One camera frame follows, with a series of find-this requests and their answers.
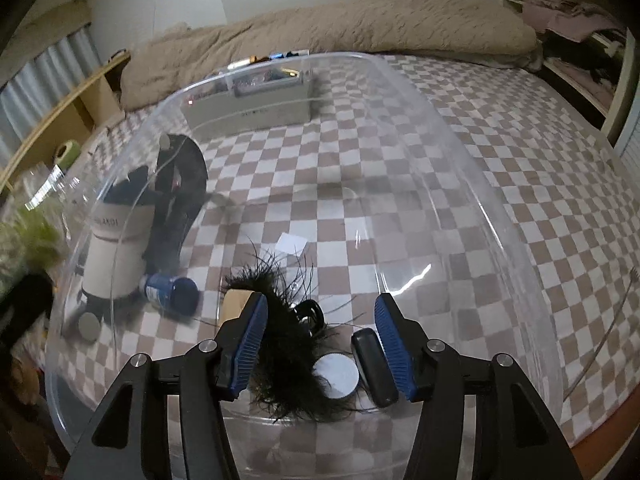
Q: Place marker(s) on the green roll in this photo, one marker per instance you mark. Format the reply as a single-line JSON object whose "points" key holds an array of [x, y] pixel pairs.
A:
{"points": [[67, 152]]}

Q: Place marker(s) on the pile of assorted cosmetics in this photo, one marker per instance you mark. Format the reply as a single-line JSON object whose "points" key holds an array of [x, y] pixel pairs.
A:
{"points": [[265, 67]]}

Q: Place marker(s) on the blue bottle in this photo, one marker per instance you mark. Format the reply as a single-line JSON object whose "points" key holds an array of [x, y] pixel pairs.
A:
{"points": [[170, 292]]}

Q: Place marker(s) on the green packet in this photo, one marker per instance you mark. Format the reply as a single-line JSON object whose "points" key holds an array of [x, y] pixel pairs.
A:
{"points": [[30, 240]]}

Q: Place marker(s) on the white paper label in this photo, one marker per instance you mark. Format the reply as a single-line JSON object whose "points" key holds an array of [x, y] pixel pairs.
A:
{"points": [[292, 245]]}

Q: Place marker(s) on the wooden bedside shelf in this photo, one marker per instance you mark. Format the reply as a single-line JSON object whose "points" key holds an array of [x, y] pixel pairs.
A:
{"points": [[65, 125]]}

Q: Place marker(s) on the black case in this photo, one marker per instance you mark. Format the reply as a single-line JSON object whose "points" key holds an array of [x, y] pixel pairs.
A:
{"points": [[372, 367]]}

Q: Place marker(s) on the black bag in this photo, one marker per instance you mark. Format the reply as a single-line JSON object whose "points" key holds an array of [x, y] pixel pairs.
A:
{"points": [[180, 185]]}

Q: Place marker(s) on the wooden closet shelf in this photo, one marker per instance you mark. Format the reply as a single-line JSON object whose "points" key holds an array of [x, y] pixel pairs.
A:
{"points": [[620, 85]]}

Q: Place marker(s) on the white round jar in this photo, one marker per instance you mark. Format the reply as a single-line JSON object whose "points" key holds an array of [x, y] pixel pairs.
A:
{"points": [[89, 327]]}

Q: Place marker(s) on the clear plastic container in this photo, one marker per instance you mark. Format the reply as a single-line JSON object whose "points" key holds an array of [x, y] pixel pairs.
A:
{"points": [[400, 160]]}

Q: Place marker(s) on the black feather piece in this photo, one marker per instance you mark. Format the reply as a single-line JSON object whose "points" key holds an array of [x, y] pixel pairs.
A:
{"points": [[285, 350]]}

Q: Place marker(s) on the wooden block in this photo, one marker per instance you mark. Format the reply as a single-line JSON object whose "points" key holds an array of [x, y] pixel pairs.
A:
{"points": [[235, 305]]}

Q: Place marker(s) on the white storage box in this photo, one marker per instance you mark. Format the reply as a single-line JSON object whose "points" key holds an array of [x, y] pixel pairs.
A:
{"points": [[250, 107]]}

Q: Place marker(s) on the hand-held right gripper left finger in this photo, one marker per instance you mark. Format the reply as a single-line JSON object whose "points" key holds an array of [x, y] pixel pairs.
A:
{"points": [[250, 340]]}

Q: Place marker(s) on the black clip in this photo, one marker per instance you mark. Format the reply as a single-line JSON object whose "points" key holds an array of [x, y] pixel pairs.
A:
{"points": [[307, 312]]}

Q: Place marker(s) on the white round disc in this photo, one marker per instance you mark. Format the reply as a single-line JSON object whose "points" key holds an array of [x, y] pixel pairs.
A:
{"points": [[337, 367]]}

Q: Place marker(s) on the dark clothes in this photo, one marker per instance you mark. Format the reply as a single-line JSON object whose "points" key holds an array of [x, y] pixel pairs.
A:
{"points": [[575, 55]]}

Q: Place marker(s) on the pink clothes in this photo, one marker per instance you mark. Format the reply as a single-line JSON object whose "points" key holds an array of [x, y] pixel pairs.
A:
{"points": [[565, 15]]}

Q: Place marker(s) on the beige fluffy blanket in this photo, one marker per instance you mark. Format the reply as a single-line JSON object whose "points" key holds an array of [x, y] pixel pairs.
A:
{"points": [[325, 30]]}

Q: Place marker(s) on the grey curtain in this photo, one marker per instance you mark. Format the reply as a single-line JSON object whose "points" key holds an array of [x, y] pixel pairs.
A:
{"points": [[45, 75]]}

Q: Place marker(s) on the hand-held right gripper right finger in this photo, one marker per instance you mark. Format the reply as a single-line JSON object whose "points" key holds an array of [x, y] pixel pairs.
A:
{"points": [[392, 345]]}

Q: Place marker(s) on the white louvered door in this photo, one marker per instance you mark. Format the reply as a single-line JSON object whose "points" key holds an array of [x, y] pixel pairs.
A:
{"points": [[630, 145]]}

